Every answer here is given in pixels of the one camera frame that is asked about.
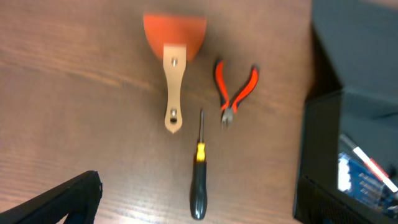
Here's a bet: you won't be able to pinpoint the black yellow screwdriver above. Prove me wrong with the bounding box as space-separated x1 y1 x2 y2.
190 110 208 220

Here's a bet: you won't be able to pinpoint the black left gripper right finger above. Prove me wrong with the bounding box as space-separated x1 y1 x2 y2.
294 177 397 224

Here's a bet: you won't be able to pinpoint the red scraper wooden handle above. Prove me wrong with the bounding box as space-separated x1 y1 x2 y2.
143 14 207 133

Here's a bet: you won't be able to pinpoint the blue drill bit case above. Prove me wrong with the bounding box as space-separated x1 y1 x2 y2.
338 152 397 219

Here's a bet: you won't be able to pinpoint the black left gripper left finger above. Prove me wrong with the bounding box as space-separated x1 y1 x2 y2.
1 170 102 224

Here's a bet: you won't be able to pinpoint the black open gift box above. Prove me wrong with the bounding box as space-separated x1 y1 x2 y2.
303 0 398 218

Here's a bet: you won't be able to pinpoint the red black cutting pliers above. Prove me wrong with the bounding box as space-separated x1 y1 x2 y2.
213 59 260 129

